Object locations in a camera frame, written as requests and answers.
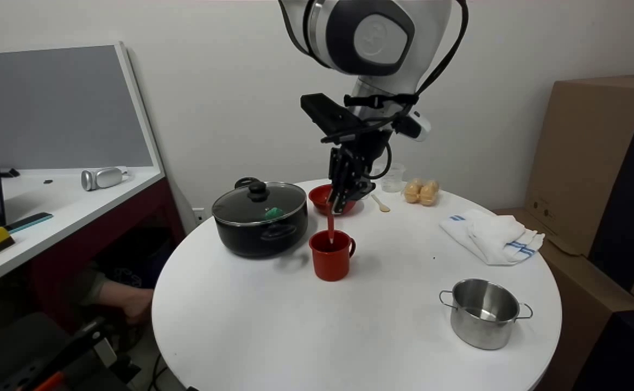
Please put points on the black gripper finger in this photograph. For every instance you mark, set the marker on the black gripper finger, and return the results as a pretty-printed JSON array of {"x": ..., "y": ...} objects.
[
  {"x": 340, "y": 196},
  {"x": 361, "y": 192}
]

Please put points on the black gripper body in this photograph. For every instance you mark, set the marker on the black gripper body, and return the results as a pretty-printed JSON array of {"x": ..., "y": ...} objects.
[{"x": 361, "y": 160}]

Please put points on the small wooden spoon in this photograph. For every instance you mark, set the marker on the small wooden spoon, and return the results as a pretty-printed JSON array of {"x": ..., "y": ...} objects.
[{"x": 381, "y": 202}]

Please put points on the clear glass cup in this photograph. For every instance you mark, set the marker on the clear glass cup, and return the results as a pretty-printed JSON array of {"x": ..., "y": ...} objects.
[{"x": 397, "y": 179}]

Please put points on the person's bare hand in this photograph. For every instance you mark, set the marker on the person's bare hand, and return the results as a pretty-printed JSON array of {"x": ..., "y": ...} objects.
[{"x": 132, "y": 300}]

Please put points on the red bowl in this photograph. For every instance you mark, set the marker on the red bowl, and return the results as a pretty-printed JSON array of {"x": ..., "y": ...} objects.
[{"x": 321, "y": 198}]

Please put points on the beige egg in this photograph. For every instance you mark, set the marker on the beige egg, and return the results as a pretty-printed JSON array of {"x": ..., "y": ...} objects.
[
  {"x": 412, "y": 192},
  {"x": 430, "y": 195}
]

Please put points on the glass pot lid black knob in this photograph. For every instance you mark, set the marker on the glass pot lid black knob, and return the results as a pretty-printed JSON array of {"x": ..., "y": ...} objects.
[{"x": 260, "y": 205}]

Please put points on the black cooking pot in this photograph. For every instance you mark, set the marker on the black cooking pot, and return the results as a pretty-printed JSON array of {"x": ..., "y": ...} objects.
[{"x": 260, "y": 239}]

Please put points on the white cloth with blue print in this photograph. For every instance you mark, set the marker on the white cloth with blue print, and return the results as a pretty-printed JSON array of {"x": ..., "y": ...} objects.
[{"x": 494, "y": 238}]

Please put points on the small stainless steel pot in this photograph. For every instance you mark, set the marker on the small stainless steel pot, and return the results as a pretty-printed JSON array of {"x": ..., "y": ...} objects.
[{"x": 484, "y": 319}]

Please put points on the large cardboard box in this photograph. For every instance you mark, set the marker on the large cardboard box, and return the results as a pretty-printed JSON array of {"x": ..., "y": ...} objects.
[{"x": 579, "y": 160}]

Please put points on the silver device on desk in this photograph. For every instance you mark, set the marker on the silver device on desk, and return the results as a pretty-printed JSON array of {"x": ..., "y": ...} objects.
[{"x": 102, "y": 179}]

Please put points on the low cardboard box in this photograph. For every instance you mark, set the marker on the low cardboard box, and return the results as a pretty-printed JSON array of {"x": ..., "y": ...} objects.
[{"x": 586, "y": 311}]

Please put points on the tall black panel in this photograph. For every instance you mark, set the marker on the tall black panel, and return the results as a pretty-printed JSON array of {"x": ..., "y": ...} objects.
[{"x": 632, "y": 196}]

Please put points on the white desk with red front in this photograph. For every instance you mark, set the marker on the white desk with red front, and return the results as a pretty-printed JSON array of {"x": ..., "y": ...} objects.
[{"x": 63, "y": 210}]

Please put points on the grey partition board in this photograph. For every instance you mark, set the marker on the grey partition board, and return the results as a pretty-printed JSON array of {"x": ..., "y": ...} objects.
[{"x": 57, "y": 110}]

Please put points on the teal ruler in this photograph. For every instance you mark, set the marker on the teal ruler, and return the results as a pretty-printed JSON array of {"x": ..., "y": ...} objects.
[{"x": 31, "y": 221}]

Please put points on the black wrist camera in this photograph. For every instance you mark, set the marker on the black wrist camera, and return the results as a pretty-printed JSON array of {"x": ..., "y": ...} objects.
[{"x": 330, "y": 119}]

